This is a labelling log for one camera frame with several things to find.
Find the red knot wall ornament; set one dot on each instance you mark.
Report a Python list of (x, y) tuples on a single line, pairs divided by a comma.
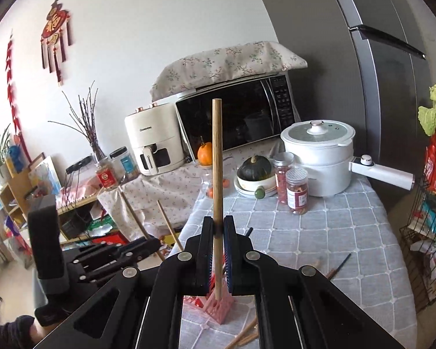
[(56, 25)]

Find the black chopstick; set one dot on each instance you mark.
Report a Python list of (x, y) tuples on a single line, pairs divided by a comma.
[(248, 231), (339, 264)]

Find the pile of wooden chopsticks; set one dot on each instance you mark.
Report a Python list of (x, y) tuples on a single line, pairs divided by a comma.
[(239, 338)]

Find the green and white package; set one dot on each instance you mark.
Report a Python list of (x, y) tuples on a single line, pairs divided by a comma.
[(100, 225)]

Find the pink perforated plastic basket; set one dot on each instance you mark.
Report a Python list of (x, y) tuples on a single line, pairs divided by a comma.
[(222, 314)]

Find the long bamboo chopstick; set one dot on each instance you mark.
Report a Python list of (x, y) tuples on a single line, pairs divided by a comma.
[(217, 152), (169, 225), (134, 212)]

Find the white ceramic pot green knob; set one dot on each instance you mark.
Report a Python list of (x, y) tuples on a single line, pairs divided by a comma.
[(256, 189)]

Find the dry twig branches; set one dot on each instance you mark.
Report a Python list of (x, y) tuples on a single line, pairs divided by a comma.
[(83, 116)]

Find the pink cloth bundle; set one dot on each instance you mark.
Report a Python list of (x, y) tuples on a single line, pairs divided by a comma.
[(78, 191)]

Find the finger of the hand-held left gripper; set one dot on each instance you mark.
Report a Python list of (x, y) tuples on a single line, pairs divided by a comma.
[(121, 264), (130, 249)]

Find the glass vase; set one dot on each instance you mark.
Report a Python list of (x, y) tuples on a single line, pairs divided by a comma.
[(99, 154)]

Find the framed picture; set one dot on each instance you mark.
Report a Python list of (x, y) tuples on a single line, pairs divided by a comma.
[(45, 176)]

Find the wooden shelf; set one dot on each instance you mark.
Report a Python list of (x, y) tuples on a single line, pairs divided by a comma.
[(18, 196)]

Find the white label jar red contents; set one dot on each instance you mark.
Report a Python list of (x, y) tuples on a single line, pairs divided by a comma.
[(298, 196)]

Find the grey checked tablecloth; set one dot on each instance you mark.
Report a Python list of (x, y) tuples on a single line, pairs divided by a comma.
[(312, 232)]

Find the black microwave oven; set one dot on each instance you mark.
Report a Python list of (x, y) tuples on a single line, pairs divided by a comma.
[(250, 116)]

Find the red cardboard box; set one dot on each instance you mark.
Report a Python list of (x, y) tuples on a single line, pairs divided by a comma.
[(111, 239)]

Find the tall jar of red contents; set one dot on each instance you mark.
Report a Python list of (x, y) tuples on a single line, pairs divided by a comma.
[(282, 178)]

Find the dark green pumpkin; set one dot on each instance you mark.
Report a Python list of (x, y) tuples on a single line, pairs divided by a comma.
[(254, 169)]

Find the black box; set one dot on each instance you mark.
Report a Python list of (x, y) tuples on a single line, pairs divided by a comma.
[(74, 223)]

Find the white electric cooking pot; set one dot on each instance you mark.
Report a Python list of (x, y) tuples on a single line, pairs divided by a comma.
[(319, 160)]

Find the floral cloth cover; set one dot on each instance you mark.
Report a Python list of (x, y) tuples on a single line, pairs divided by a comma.
[(225, 65)]

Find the cream air fryer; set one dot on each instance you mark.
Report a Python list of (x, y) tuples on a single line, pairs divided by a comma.
[(150, 141)]

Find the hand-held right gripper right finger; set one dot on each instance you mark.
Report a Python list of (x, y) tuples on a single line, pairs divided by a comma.
[(229, 258)]

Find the orange tangerine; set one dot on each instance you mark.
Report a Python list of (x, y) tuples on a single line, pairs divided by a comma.
[(204, 154)]

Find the black power strip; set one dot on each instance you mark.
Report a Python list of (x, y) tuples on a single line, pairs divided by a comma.
[(79, 164)]

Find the small floral tablecloth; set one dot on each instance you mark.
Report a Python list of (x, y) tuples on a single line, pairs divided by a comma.
[(160, 189)]

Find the grey refrigerator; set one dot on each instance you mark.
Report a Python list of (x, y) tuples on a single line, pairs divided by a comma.
[(330, 61)]

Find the blue label jar black lid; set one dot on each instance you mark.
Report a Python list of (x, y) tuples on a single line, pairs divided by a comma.
[(125, 165)]

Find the person's left forearm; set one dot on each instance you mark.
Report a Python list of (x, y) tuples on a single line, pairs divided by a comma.
[(11, 334)]

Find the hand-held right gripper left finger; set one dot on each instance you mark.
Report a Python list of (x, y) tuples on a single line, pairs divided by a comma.
[(208, 258)]

